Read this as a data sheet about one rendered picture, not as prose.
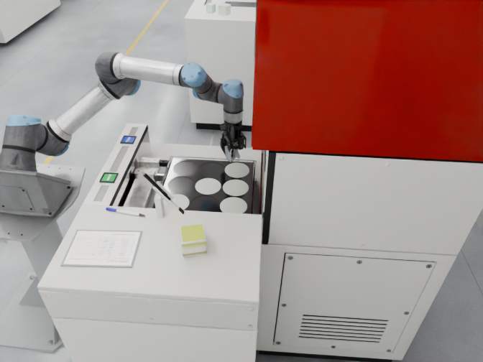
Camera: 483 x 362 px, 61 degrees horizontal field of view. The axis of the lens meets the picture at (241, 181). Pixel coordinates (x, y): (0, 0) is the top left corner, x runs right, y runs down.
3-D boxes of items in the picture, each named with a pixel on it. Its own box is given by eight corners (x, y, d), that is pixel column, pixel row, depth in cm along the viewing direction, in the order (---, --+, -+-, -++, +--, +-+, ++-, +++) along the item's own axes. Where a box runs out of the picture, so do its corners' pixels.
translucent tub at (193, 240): (204, 237, 129) (203, 222, 125) (207, 255, 123) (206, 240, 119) (180, 240, 128) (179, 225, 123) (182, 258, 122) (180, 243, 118)
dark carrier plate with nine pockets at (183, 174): (254, 163, 172) (254, 162, 172) (249, 220, 146) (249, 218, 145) (172, 159, 174) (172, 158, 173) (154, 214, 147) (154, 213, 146)
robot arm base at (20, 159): (-18, 168, 152) (-13, 142, 153) (14, 174, 166) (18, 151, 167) (15, 171, 148) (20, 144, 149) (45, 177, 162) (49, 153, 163)
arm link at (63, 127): (16, 134, 167) (116, 48, 160) (44, 143, 181) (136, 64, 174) (29, 156, 164) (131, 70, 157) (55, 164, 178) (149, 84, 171)
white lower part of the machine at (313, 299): (367, 243, 259) (402, 133, 208) (398, 370, 195) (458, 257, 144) (256, 236, 262) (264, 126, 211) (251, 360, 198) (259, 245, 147)
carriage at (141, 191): (161, 167, 176) (160, 161, 174) (139, 228, 148) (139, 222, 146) (143, 166, 176) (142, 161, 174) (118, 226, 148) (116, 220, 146)
